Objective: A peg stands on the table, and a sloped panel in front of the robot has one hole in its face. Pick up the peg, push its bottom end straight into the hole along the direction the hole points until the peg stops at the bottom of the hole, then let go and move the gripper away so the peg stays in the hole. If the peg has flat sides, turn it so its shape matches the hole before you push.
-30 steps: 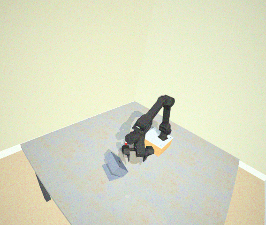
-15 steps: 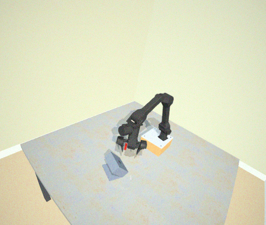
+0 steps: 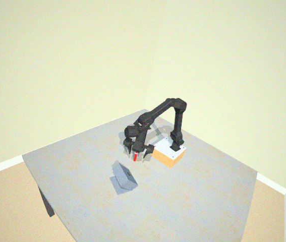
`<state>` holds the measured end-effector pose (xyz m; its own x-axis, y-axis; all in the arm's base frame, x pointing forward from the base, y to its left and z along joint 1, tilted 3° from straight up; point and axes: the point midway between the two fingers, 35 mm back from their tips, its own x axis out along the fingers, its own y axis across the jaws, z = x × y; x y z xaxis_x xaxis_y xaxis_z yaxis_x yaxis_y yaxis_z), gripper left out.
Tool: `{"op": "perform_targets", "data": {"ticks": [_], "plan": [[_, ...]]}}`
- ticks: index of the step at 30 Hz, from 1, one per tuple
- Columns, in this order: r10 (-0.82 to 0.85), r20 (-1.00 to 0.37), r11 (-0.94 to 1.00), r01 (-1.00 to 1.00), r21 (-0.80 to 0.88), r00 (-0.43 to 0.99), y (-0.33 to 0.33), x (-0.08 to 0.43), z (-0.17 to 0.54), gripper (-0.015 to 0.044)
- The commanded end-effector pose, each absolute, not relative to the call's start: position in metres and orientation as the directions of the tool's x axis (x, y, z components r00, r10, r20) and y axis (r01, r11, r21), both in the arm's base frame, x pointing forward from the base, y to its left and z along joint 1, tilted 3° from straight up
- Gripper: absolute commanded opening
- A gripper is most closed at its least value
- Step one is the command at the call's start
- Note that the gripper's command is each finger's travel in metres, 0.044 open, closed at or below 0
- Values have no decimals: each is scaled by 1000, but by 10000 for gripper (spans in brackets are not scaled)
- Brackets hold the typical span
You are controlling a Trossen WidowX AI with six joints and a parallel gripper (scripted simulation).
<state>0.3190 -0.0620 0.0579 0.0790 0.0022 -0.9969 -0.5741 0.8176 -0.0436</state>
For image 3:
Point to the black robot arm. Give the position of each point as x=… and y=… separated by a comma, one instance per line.
x=147, y=119

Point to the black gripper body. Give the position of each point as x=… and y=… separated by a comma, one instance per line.
x=128, y=142

